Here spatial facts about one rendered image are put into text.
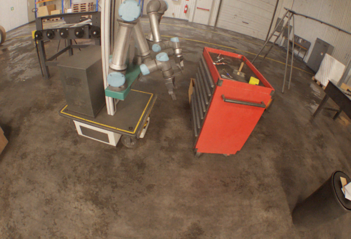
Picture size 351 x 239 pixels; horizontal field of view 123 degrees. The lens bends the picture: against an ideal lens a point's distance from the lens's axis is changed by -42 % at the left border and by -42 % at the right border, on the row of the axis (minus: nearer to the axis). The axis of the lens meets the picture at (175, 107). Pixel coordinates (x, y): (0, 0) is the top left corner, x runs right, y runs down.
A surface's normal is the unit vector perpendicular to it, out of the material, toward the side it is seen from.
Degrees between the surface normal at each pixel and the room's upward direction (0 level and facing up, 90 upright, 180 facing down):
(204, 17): 90
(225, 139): 90
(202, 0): 90
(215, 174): 0
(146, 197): 0
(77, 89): 90
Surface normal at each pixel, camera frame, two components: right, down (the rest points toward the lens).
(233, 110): -0.01, 0.62
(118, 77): 0.22, 0.72
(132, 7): 0.30, 0.51
